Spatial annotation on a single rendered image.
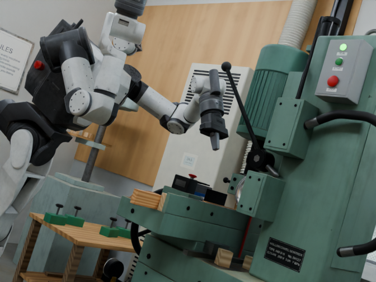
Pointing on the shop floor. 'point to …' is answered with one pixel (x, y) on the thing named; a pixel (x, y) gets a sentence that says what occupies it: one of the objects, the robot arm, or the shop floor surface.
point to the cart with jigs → (114, 241)
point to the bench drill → (48, 187)
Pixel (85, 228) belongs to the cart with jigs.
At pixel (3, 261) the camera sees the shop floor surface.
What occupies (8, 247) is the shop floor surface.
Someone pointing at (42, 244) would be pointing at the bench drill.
